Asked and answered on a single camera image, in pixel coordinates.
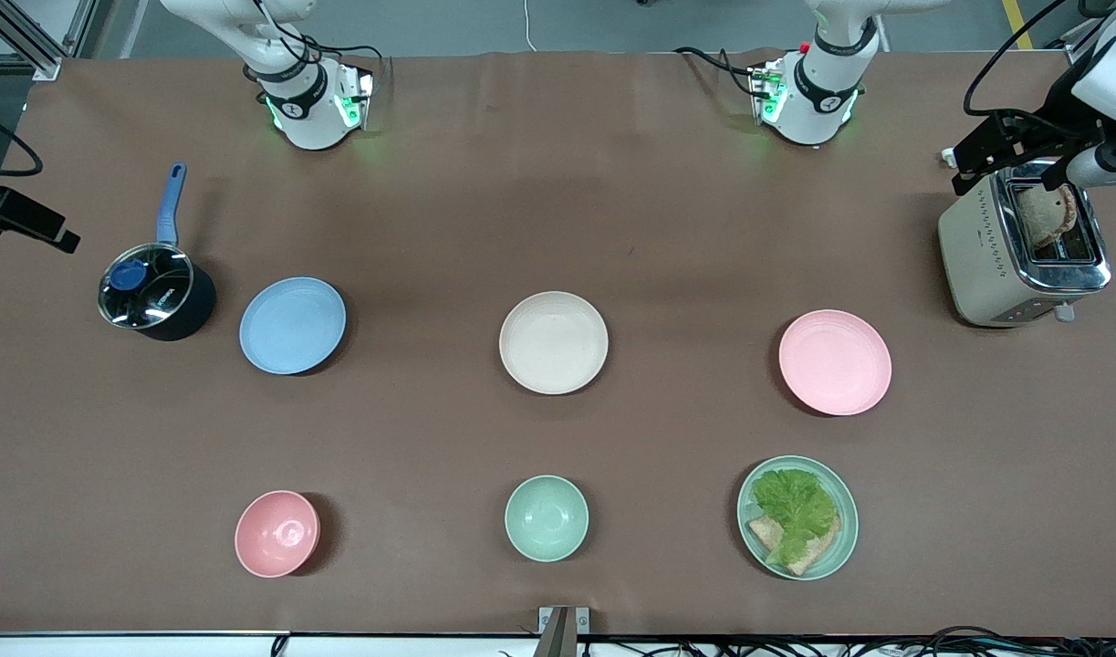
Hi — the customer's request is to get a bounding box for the black base cable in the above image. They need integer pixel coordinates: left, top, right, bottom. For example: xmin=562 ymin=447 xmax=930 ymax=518
xmin=673 ymin=46 xmax=761 ymax=98
xmin=247 ymin=0 xmax=387 ymax=67

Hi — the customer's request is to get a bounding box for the toast slice in toaster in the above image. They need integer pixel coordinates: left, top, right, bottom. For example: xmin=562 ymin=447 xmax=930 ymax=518
xmin=1017 ymin=182 xmax=1079 ymax=249

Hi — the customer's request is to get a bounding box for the green plate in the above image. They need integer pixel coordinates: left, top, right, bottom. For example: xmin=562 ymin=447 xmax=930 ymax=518
xmin=737 ymin=455 xmax=860 ymax=581

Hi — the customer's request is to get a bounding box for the blue plate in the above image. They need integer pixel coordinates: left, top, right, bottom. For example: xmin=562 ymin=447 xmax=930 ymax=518
xmin=239 ymin=276 xmax=348 ymax=376

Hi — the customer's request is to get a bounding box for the dark saucepan with blue handle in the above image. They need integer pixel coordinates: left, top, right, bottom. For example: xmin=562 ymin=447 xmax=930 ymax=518
xmin=98 ymin=162 xmax=217 ymax=342

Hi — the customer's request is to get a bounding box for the aluminium frame profile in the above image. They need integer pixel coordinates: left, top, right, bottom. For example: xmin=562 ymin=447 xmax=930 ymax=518
xmin=0 ymin=0 xmax=111 ymax=81

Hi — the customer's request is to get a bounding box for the pink bowl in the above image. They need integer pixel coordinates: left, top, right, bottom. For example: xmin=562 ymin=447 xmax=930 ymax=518
xmin=235 ymin=490 xmax=321 ymax=579

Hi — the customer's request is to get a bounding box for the green lettuce leaf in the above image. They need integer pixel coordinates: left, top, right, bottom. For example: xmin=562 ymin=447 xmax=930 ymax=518
xmin=752 ymin=468 xmax=840 ymax=567

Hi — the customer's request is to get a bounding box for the beige plate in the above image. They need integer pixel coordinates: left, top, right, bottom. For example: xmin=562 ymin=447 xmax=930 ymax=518
xmin=499 ymin=291 xmax=610 ymax=396

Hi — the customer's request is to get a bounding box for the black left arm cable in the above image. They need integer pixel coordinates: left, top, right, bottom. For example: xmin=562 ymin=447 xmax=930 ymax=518
xmin=963 ymin=0 xmax=1069 ymax=118

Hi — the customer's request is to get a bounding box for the black left base cable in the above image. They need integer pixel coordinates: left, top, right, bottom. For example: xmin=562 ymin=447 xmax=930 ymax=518
xmin=673 ymin=46 xmax=761 ymax=98

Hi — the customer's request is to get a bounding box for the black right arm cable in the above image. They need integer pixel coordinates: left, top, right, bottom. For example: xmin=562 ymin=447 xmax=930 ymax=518
xmin=0 ymin=109 xmax=45 ymax=179

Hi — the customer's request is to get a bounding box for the black right base cable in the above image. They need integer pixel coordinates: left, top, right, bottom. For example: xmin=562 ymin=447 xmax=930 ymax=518
xmin=247 ymin=0 xmax=387 ymax=67

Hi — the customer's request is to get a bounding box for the glass lid with blue knob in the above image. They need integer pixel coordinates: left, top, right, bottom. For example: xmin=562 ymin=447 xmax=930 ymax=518
xmin=99 ymin=244 xmax=195 ymax=328

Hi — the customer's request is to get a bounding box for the metal table bracket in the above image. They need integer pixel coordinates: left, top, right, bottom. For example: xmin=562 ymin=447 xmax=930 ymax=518
xmin=538 ymin=606 xmax=590 ymax=657

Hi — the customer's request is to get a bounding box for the bread slice on plate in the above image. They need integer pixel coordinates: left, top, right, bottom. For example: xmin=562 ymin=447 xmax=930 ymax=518
xmin=748 ymin=514 xmax=842 ymax=577

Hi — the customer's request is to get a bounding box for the pink plate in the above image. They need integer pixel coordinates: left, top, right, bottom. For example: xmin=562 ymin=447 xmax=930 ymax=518
xmin=778 ymin=309 xmax=893 ymax=417

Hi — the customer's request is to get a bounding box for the green bowl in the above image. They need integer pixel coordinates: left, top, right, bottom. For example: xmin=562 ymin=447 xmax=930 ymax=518
xmin=505 ymin=474 xmax=590 ymax=563

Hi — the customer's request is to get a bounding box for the beige chrome toaster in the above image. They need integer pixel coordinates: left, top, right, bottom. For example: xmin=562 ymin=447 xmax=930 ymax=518
xmin=938 ymin=160 xmax=1113 ymax=329

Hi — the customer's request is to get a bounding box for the black cable bundle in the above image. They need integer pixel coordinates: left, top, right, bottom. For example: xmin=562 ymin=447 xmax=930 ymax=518
xmin=270 ymin=625 xmax=1116 ymax=657

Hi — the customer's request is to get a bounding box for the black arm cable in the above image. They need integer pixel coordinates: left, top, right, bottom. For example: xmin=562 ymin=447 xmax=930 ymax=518
xmin=0 ymin=109 xmax=45 ymax=179
xmin=963 ymin=0 xmax=1069 ymax=118

